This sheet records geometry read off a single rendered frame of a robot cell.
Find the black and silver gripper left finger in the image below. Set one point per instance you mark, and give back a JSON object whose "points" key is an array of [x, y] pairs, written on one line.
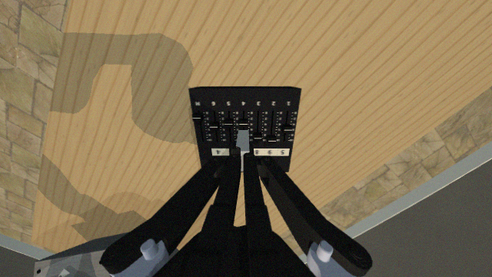
{"points": [[146, 249]]}

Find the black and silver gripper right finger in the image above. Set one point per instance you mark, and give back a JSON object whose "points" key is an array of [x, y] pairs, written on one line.
{"points": [[330, 252]]}

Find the black lighting desk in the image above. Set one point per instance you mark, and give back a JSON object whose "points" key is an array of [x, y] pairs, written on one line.
{"points": [[268, 112]]}

